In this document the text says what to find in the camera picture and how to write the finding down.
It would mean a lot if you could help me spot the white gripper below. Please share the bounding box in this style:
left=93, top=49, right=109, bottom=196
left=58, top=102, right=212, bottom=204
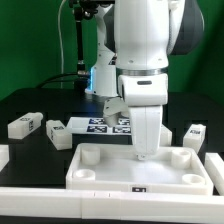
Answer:
left=103, top=73, right=168, bottom=160

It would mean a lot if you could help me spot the white desk top tray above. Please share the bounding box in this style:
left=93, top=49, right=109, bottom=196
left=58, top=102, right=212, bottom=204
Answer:
left=66, top=143, right=213, bottom=196

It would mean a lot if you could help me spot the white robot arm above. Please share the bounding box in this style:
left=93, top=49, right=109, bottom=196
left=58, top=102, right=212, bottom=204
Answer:
left=86, top=0, right=204, bottom=160

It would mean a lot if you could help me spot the white marker sheet with tags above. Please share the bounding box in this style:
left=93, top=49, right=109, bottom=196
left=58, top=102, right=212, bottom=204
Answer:
left=67, top=117, right=131, bottom=135

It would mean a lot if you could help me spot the black cable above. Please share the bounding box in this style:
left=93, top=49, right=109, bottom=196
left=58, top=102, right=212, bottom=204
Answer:
left=35, top=72, right=91, bottom=90

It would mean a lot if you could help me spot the white right wall block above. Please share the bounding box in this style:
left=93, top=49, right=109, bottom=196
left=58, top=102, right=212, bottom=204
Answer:
left=204, top=153, right=224, bottom=196

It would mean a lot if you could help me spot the white wall block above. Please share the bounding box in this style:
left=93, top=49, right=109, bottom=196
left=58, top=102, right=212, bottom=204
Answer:
left=204, top=153, right=224, bottom=196
left=0, top=145, right=9, bottom=172

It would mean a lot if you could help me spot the white left wall block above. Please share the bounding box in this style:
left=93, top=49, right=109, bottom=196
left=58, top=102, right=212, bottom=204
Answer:
left=0, top=145, right=9, bottom=172

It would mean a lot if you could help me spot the white front wall fence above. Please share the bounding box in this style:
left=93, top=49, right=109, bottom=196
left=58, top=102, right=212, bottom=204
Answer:
left=0, top=187, right=224, bottom=224

